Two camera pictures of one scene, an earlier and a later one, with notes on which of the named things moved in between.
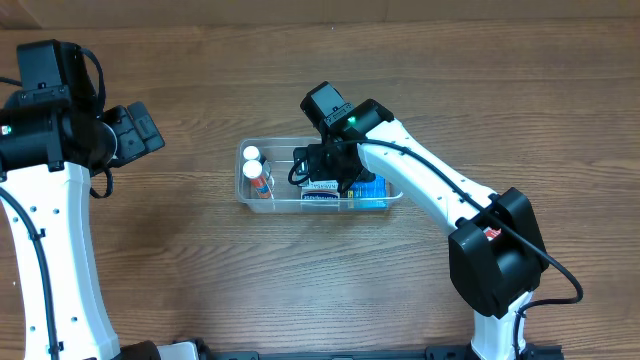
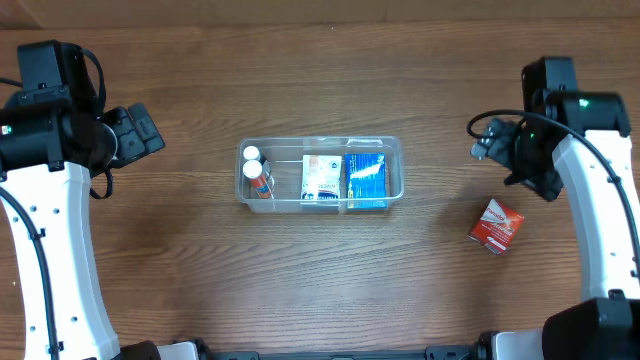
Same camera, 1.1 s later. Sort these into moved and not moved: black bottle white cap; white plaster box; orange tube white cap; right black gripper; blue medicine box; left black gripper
Moved: right black gripper; white plaster box
Not moved: orange tube white cap; blue medicine box; left black gripper; black bottle white cap
